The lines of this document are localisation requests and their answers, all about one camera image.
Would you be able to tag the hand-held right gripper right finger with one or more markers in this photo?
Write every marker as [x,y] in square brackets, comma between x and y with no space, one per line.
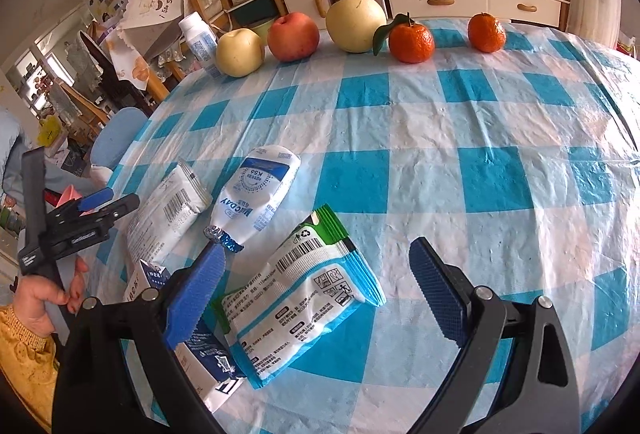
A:
[440,294]

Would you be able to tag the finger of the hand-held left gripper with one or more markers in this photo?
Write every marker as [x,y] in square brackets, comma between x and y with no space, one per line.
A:
[95,200]
[117,209]

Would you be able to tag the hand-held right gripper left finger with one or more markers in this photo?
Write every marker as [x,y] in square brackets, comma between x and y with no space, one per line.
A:
[197,294]

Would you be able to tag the white feather print wipes packet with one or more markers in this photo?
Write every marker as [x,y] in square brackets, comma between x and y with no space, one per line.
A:
[165,214]

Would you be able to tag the dark blue carton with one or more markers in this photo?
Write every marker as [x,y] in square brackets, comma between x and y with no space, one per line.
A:
[210,364]

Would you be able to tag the blue green edged wipes packet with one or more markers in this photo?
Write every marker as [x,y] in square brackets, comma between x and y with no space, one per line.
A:
[300,309]

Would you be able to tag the white blue tube packet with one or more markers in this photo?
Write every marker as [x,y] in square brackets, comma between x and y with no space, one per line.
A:
[255,194]

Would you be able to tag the person's left forearm yellow sleeve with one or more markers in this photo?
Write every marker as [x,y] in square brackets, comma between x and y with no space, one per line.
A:
[25,364]

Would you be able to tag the person's left hand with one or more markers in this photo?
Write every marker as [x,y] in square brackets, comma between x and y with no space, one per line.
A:
[32,299]

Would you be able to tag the pink paper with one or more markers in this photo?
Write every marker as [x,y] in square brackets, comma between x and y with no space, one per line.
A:
[70,195]

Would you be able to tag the light blue stool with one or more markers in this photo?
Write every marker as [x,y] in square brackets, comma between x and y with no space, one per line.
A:
[117,138]

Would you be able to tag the yellow bag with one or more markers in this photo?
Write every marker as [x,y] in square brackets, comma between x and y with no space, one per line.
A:
[50,131]

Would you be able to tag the blue white checkered tablecloth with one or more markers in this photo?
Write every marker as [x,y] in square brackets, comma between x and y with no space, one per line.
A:
[450,153]

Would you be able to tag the upright white plastic bottle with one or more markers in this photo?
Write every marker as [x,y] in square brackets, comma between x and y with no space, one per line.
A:
[200,43]

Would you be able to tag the yellow apple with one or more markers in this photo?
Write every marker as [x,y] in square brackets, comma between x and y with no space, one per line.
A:
[240,53]

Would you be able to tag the white cartoon print cloth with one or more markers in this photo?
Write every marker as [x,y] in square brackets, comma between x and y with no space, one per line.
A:
[150,8]

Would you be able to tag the red apple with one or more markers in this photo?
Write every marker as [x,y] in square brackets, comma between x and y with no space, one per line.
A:
[292,38]

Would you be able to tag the tangerine with green leaf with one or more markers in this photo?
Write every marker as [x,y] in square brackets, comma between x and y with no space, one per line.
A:
[411,43]

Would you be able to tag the leafless tangerine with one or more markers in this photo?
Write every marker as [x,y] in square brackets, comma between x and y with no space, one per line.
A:
[486,33]

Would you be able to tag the large yellow pear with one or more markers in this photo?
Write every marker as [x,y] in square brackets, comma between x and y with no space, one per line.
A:
[355,26]

